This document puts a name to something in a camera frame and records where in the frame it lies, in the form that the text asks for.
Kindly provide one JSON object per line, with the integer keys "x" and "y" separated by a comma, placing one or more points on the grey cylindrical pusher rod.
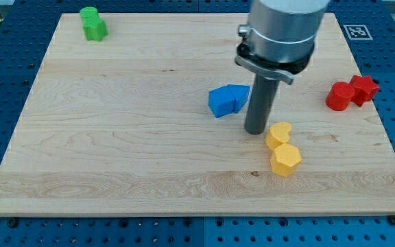
{"x": 260, "y": 104}

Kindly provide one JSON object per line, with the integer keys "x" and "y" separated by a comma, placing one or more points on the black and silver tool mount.
{"x": 282, "y": 71}

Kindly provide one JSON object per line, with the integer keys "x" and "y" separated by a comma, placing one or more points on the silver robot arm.
{"x": 277, "y": 42}

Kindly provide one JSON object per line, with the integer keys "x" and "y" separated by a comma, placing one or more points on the blue triangle block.
{"x": 240, "y": 94}

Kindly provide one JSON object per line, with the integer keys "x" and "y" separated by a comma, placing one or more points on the blue cube block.
{"x": 221, "y": 101}

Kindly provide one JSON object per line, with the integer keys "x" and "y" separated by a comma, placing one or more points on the yellow heart block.
{"x": 278, "y": 134}

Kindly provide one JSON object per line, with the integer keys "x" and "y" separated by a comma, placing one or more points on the red cylinder block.
{"x": 339, "y": 96}

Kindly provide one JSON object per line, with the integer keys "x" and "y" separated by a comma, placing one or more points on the yellow hexagon block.
{"x": 285, "y": 159}

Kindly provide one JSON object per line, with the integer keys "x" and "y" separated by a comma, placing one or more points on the white fiducial marker tag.
{"x": 357, "y": 32}

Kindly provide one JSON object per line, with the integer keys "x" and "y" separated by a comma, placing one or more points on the red star block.
{"x": 365, "y": 89}

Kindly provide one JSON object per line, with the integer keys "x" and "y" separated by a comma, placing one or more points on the light wooden board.
{"x": 122, "y": 128}

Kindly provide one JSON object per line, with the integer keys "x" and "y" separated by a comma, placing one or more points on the green star block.
{"x": 95, "y": 29}

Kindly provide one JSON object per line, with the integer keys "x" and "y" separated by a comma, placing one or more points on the green cylinder block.
{"x": 88, "y": 13}

